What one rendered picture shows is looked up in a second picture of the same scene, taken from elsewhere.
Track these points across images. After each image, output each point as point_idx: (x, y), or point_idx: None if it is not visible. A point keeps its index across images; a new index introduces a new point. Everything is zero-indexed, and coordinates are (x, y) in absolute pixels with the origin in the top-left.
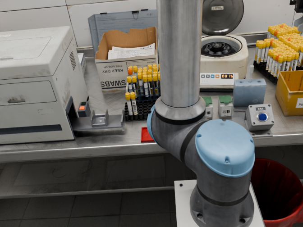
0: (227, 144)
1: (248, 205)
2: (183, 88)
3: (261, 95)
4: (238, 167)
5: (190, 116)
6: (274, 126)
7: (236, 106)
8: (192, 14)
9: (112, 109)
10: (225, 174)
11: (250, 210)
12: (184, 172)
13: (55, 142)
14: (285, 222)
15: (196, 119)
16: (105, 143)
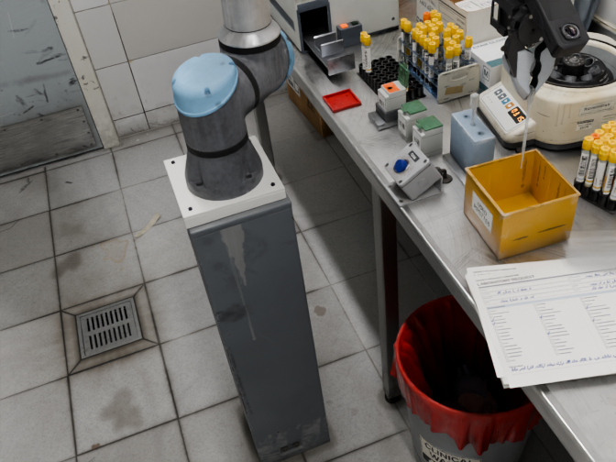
0: (192, 74)
1: (206, 172)
2: (222, 3)
3: (470, 158)
4: (176, 98)
5: (223, 41)
6: (426, 205)
7: (451, 153)
8: None
9: (379, 56)
10: (173, 99)
11: (209, 182)
12: None
13: (291, 44)
14: (418, 399)
15: (228, 49)
16: (307, 75)
